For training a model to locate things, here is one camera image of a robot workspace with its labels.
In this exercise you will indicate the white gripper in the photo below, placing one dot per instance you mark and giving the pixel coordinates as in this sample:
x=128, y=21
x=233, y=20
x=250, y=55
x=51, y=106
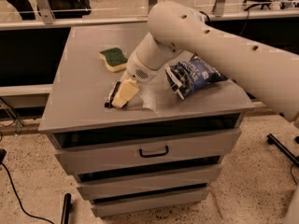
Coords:
x=137, y=69

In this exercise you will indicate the brown rxbar chocolate wrapper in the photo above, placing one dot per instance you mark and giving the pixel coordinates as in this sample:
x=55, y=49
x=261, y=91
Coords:
x=110, y=98

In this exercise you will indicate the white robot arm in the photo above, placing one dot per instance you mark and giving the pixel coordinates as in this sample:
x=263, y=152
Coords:
x=269, y=74

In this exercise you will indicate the green yellow sponge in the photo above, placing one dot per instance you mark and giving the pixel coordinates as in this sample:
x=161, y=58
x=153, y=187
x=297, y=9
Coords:
x=114, y=59

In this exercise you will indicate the blue chip bag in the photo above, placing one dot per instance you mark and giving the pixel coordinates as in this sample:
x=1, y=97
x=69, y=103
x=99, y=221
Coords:
x=189, y=76

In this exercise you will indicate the grey drawer cabinet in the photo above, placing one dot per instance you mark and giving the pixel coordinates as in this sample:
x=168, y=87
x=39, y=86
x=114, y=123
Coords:
x=75, y=115

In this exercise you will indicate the top grey drawer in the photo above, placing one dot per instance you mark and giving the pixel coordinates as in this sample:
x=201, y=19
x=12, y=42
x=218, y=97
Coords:
x=183, y=147

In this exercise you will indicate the grey drawer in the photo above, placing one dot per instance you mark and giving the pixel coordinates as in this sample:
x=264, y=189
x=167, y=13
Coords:
x=183, y=147
x=149, y=202
x=126, y=186

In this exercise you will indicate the dark chair top left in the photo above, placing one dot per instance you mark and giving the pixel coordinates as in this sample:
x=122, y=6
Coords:
x=68, y=9

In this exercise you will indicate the middle grey drawer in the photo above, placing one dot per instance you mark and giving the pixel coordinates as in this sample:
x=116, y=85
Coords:
x=126, y=186

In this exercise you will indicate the bottom grey drawer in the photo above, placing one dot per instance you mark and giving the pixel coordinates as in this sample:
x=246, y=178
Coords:
x=149, y=202

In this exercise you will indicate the black bar right floor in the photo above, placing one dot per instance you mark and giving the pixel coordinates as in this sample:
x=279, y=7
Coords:
x=272, y=140

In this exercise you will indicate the black office chair base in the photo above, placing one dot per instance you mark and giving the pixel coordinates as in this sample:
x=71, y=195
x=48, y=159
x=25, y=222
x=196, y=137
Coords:
x=270, y=4

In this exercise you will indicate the black drawer handle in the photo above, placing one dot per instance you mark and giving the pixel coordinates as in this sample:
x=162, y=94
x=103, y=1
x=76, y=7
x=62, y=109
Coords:
x=143, y=153

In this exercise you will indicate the right metal bracket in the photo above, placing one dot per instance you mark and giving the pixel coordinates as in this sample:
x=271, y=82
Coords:
x=218, y=8

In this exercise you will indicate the left metal bracket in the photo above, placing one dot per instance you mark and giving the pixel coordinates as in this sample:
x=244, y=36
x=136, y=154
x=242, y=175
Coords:
x=45, y=11

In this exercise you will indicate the black post bottom left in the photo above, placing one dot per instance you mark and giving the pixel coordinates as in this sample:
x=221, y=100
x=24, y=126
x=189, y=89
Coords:
x=66, y=208

